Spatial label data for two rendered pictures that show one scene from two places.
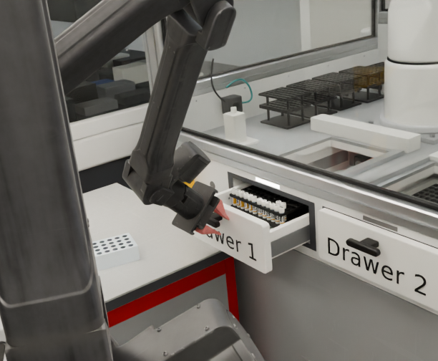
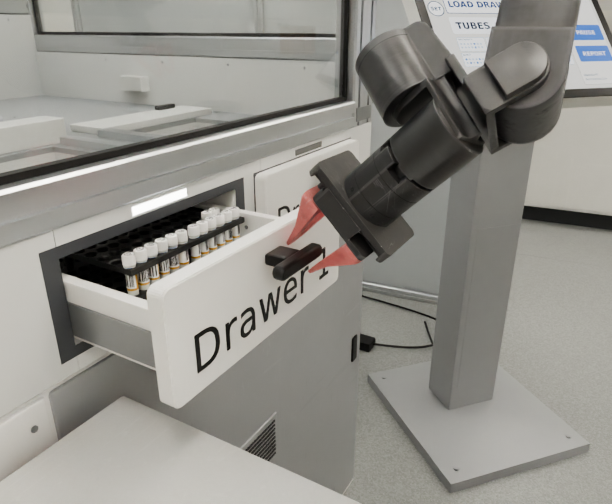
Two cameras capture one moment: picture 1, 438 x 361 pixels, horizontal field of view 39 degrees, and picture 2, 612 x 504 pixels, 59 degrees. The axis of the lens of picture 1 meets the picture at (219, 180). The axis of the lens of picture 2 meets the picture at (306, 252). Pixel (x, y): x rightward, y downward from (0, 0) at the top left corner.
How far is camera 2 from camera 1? 150 cm
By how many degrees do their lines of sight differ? 102
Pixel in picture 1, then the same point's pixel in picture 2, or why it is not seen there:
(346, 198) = (279, 139)
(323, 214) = (273, 176)
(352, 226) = (301, 167)
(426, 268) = not seen: hidden behind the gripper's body
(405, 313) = not seen: hidden behind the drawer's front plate
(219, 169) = (2, 270)
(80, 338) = not seen: outside the picture
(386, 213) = (315, 130)
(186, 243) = (117, 491)
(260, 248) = (334, 241)
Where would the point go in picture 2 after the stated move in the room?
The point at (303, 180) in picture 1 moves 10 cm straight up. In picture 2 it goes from (229, 146) to (224, 59)
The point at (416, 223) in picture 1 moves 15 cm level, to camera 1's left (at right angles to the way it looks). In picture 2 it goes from (335, 122) to (383, 139)
